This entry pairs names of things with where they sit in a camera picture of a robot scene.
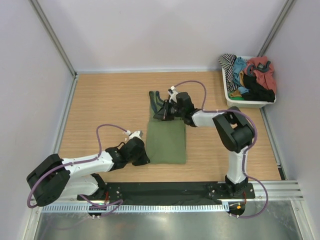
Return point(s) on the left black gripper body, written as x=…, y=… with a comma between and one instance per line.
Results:
x=132, y=158

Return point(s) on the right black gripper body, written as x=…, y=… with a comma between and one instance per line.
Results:
x=178, y=111

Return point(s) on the green tank top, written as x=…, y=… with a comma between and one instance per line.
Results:
x=165, y=140

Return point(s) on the black tank top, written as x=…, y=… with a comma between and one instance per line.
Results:
x=256, y=91

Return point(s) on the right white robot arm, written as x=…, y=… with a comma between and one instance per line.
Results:
x=233, y=127

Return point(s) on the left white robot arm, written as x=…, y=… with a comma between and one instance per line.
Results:
x=57, y=178

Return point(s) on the striped tank top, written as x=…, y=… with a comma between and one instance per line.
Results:
x=227, y=62

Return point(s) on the light blue tank top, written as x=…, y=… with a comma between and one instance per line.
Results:
x=238, y=66

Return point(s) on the pink tank top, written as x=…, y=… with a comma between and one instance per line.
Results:
x=262, y=69

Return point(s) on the white laundry basket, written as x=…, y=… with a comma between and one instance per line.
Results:
x=242, y=104

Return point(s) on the yellow garment in basket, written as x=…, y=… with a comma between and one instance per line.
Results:
x=235, y=96

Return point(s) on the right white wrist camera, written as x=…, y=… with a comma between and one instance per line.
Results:
x=172, y=92

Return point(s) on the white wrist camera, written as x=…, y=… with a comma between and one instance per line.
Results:
x=172, y=92
x=136, y=134

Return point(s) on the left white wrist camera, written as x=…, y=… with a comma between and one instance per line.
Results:
x=136, y=134

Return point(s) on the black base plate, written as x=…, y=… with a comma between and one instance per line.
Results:
x=177, y=191

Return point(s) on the white slotted cable duct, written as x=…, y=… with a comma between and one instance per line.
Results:
x=83, y=207

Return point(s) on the right aluminium corner post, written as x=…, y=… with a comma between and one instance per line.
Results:
x=279, y=21

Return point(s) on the aluminium corner post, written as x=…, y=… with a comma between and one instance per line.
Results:
x=52, y=35
x=279, y=21

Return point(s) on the aluminium frame rail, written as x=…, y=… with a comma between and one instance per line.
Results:
x=267, y=190

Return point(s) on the left aluminium corner post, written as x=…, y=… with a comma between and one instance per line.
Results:
x=52, y=35

